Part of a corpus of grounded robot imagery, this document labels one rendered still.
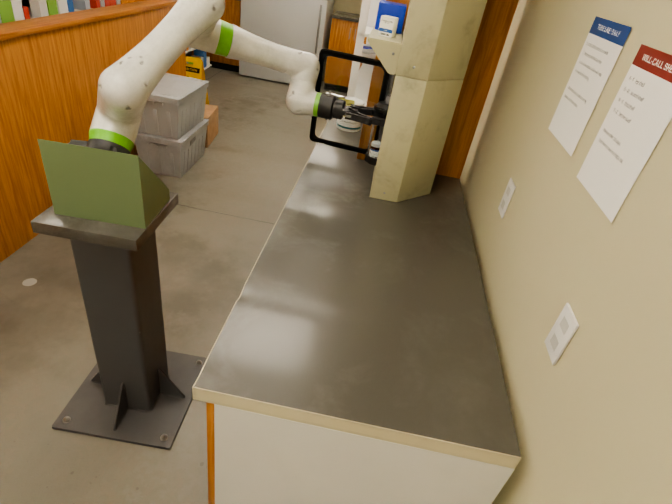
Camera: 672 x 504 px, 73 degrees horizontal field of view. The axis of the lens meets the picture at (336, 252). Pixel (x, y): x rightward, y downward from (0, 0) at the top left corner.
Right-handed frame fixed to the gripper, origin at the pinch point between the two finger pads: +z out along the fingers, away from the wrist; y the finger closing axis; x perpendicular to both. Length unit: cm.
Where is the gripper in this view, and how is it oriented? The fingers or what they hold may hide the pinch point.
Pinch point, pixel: (384, 118)
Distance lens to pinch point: 185.8
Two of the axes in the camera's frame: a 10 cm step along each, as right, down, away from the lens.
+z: 9.7, 2.3, -0.7
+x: -1.5, 8.2, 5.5
